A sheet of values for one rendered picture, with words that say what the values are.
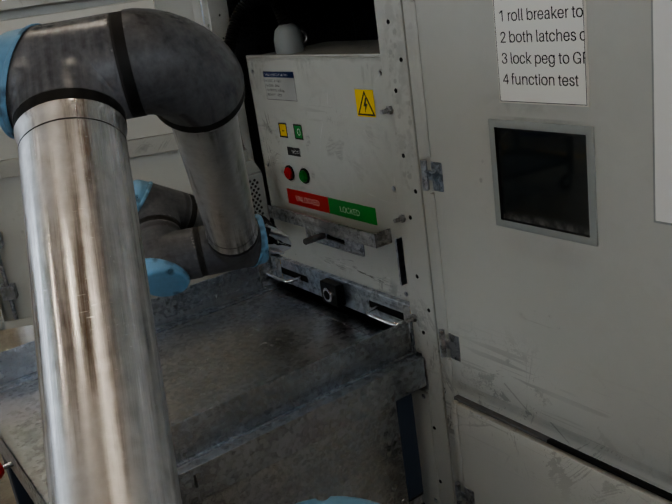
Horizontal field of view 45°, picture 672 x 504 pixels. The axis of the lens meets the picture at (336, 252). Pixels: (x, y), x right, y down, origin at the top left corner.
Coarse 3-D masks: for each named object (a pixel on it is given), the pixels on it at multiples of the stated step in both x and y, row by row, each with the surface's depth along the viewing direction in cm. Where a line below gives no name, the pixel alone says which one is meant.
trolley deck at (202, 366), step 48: (192, 336) 174; (240, 336) 171; (288, 336) 167; (336, 336) 164; (192, 384) 153; (240, 384) 150; (384, 384) 145; (0, 432) 145; (288, 432) 134; (192, 480) 125
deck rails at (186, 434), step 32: (192, 288) 185; (224, 288) 190; (256, 288) 195; (160, 320) 182; (192, 320) 183; (0, 352) 162; (32, 352) 166; (352, 352) 143; (384, 352) 148; (0, 384) 164; (288, 384) 136; (320, 384) 140; (192, 416) 127; (224, 416) 130; (256, 416) 134; (192, 448) 128
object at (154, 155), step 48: (48, 0) 175; (96, 0) 179; (144, 0) 177; (192, 0) 179; (0, 144) 185; (144, 144) 188; (0, 192) 188; (192, 192) 194; (0, 240) 190; (0, 288) 193
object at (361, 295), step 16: (272, 256) 194; (288, 272) 190; (304, 272) 183; (320, 272) 178; (304, 288) 186; (320, 288) 180; (352, 288) 169; (368, 288) 165; (352, 304) 171; (368, 304) 165; (384, 304) 161; (400, 304) 156; (400, 320) 158
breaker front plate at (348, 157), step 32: (256, 64) 176; (288, 64) 165; (320, 64) 156; (352, 64) 148; (256, 96) 180; (320, 96) 159; (352, 96) 151; (384, 96) 143; (288, 128) 173; (320, 128) 163; (352, 128) 154; (384, 128) 146; (288, 160) 177; (320, 160) 166; (352, 160) 157; (384, 160) 149; (320, 192) 170; (352, 192) 160; (384, 192) 152; (288, 224) 185; (352, 224) 164; (384, 224) 155; (288, 256) 190; (320, 256) 178; (352, 256) 167; (384, 256) 158; (384, 288) 161
